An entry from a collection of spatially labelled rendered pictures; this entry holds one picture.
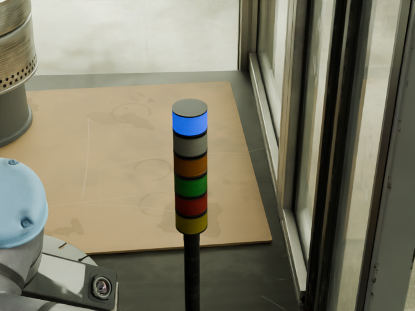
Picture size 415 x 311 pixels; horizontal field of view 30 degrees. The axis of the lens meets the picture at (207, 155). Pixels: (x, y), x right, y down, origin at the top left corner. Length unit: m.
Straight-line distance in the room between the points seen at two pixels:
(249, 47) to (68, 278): 1.22
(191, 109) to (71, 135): 0.76
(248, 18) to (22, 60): 0.59
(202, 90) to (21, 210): 1.26
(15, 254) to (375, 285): 0.30
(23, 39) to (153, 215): 0.44
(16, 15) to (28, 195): 0.96
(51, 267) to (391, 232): 0.34
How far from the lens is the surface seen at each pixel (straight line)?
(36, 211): 0.62
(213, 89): 1.85
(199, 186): 1.02
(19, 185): 0.63
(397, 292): 0.70
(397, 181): 0.62
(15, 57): 1.58
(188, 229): 1.06
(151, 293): 1.30
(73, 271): 0.81
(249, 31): 1.92
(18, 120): 1.69
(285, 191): 1.39
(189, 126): 0.96
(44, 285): 0.80
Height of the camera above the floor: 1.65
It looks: 34 degrees down
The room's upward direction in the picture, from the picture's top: straight up
